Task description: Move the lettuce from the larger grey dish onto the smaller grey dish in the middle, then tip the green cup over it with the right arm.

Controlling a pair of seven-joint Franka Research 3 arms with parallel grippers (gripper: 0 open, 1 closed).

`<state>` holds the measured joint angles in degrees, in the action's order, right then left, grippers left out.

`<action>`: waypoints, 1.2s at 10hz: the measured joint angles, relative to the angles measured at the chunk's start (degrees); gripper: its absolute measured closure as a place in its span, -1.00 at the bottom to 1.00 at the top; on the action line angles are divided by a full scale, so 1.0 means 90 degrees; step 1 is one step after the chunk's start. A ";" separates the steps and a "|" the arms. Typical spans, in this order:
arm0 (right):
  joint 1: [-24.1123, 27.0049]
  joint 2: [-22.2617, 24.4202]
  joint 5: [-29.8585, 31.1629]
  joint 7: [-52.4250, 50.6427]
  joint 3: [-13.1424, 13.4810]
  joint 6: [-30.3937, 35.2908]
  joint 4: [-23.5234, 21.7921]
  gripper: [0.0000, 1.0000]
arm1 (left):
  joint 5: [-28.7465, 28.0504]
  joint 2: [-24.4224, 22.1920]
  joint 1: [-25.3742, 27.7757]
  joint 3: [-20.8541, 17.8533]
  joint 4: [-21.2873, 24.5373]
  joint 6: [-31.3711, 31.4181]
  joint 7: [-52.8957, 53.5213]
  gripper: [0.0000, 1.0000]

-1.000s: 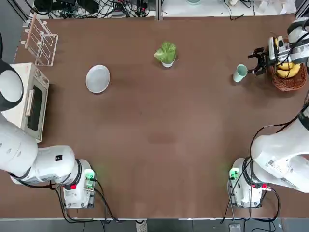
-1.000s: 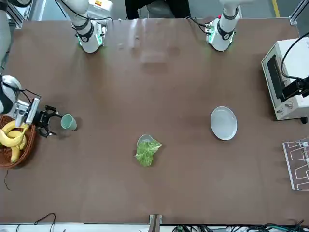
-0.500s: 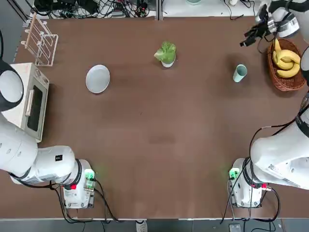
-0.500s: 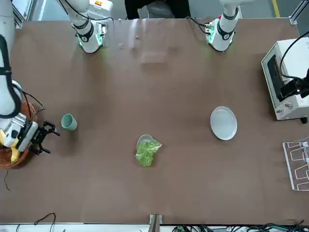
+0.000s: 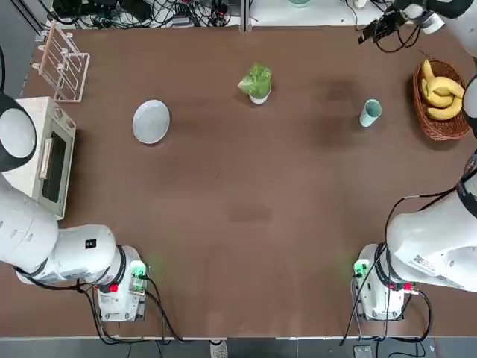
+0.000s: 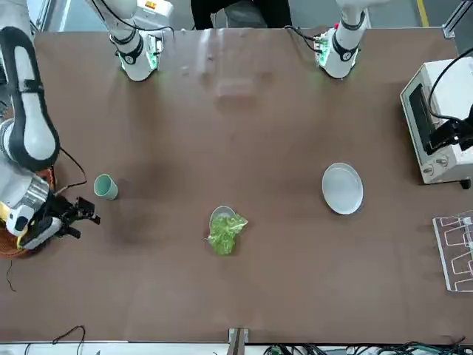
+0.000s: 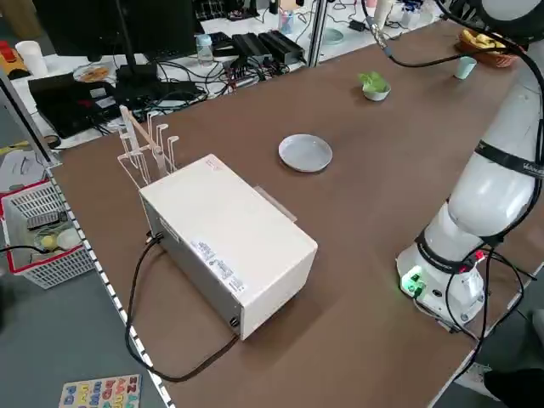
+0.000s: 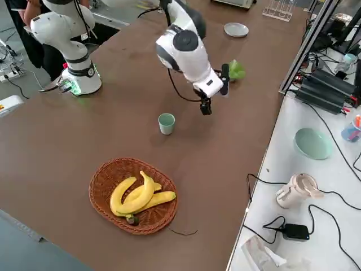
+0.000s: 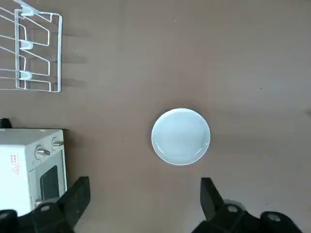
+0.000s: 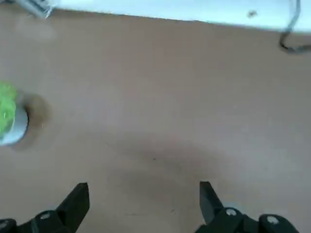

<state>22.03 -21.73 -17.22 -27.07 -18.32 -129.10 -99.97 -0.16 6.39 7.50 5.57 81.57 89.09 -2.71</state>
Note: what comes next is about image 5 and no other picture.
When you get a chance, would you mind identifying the black right base cable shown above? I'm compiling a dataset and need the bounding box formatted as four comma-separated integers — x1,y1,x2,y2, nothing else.
409,289,434,342

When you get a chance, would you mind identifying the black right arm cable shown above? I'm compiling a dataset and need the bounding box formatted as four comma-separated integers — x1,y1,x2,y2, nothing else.
373,20,423,54

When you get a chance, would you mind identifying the green cup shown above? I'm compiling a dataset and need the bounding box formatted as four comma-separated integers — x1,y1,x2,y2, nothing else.
358,98,383,129

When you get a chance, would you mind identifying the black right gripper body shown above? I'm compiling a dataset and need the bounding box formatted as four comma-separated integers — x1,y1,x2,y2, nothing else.
376,8,407,35

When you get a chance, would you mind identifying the green lettuce leaf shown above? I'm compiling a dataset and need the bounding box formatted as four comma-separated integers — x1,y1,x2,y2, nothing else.
237,63,274,96

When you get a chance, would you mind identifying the aluminium frame post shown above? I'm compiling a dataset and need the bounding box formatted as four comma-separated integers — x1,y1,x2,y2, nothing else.
240,0,253,33

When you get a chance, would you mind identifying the brown wicker basket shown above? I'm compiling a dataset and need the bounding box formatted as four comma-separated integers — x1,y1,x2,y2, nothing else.
411,57,473,142

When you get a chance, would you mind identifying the white wire dish rack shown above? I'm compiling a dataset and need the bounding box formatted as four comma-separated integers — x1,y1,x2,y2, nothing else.
31,21,92,103

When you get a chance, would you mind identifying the black base cable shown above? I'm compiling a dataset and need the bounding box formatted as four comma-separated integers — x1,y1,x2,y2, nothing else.
409,289,434,342
143,274,184,343

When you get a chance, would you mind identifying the white toaster oven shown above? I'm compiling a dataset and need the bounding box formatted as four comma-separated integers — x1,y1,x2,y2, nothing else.
2,96,78,222

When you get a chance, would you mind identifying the yellow banana bunch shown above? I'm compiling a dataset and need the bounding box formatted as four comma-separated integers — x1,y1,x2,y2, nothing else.
420,59,467,122

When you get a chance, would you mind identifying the smaller grey dish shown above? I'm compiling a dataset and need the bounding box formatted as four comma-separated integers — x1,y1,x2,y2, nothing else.
247,84,273,105

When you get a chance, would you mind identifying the black left base cable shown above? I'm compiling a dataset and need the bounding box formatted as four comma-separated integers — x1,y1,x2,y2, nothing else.
143,274,184,343

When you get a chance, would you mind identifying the larger grey dish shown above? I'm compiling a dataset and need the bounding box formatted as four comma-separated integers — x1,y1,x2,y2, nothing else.
132,99,171,145

